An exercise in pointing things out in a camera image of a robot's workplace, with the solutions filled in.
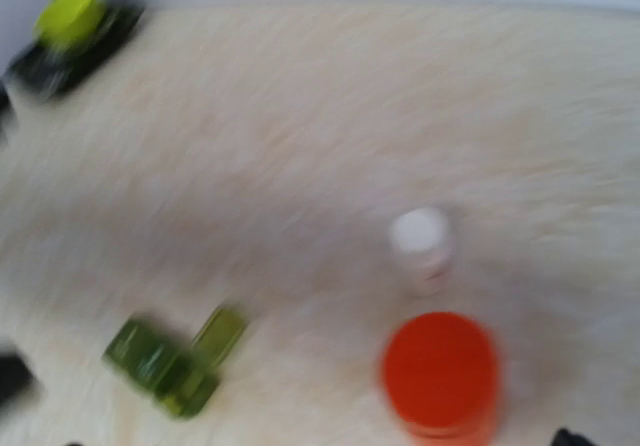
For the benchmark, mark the lime green bowl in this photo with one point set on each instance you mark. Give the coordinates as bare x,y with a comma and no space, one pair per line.
64,25

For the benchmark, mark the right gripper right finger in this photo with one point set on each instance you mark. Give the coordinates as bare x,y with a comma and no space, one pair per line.
565,437

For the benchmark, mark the small white pill bottle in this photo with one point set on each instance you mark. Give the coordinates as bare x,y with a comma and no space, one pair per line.
421,241

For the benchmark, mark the red pill bottle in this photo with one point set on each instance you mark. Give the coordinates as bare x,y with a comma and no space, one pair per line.
441,376

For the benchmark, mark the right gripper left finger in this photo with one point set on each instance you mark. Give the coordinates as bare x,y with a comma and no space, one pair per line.
16,378

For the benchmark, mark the green pill organizer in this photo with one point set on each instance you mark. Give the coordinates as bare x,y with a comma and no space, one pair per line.
181,376

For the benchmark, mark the black square tray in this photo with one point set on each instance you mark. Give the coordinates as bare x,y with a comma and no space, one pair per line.
47,73

